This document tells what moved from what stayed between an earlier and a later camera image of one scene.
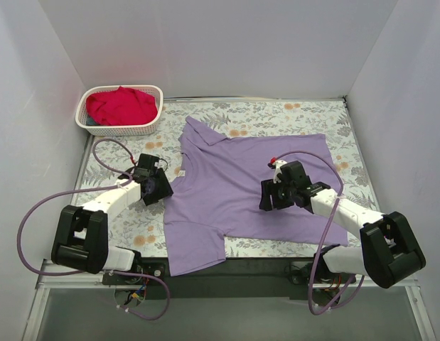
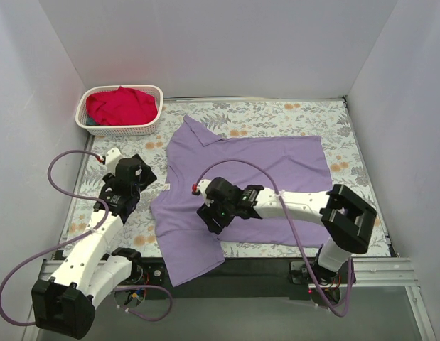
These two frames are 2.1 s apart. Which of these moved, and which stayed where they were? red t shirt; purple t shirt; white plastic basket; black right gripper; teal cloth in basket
Moved: black right gripper; purple t shirt
Stayed: teal cloth in basket; red t shirt; white plastic basket
